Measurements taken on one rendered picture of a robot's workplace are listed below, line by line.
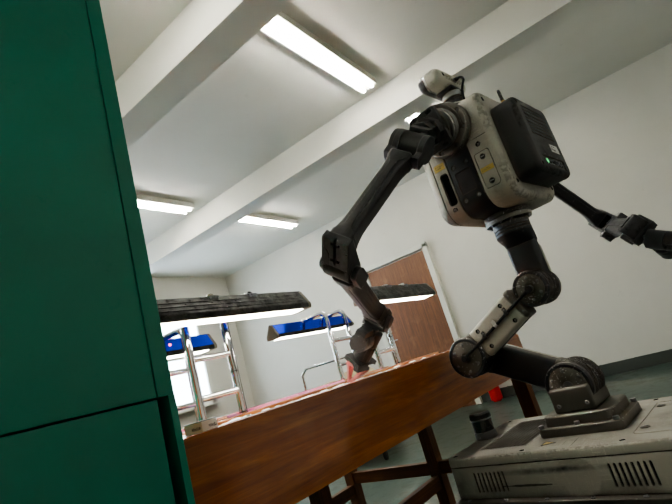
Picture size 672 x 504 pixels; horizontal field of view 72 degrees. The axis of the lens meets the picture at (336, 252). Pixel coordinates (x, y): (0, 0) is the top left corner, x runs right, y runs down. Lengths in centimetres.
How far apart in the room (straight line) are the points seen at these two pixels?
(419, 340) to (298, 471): 533
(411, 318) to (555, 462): 508
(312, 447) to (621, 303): 493
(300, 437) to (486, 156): 89
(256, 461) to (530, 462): 73
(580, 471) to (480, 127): 92
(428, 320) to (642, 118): 326
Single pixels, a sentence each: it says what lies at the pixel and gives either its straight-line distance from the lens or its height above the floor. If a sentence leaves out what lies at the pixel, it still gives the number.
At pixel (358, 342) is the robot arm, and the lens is 142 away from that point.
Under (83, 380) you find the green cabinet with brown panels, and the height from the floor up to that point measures 89.
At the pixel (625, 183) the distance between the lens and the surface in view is 583.
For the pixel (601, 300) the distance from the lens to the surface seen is 576.
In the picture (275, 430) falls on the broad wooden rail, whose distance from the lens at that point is 102.
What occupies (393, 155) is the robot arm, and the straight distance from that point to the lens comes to 123.
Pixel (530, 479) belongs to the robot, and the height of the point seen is 41.
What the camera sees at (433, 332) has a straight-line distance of 622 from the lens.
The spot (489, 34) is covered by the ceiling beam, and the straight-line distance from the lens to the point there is 400.
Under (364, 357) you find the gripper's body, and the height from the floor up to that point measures 82.
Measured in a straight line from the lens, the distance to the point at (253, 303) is 147.
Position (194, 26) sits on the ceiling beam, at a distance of 301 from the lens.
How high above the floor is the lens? 79
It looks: 14 degrees up
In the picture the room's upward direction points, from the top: 17 degrees counter-clockwise
